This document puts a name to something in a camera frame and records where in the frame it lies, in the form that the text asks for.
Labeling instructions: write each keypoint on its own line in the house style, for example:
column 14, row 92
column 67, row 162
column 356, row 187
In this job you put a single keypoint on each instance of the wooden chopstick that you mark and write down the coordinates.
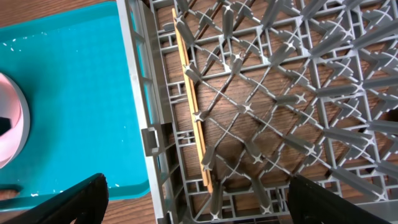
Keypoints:
column 193, row 107

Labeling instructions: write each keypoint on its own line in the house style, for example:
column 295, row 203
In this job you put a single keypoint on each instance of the orange carrot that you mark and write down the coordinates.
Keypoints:
column 9, row 191

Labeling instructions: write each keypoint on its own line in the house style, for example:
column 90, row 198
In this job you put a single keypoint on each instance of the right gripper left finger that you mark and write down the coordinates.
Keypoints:
column 85, row 202

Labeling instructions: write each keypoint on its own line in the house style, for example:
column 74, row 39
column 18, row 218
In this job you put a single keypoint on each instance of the grey dishwasher rack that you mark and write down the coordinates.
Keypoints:
column 283, row 88

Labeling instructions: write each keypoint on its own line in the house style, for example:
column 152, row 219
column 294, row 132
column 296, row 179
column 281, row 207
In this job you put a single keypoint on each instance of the teal serving tray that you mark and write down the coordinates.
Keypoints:
column 72, row 69

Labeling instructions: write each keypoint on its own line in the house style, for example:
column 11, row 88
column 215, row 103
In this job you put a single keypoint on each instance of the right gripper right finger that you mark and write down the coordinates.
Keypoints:
column 310, row 203

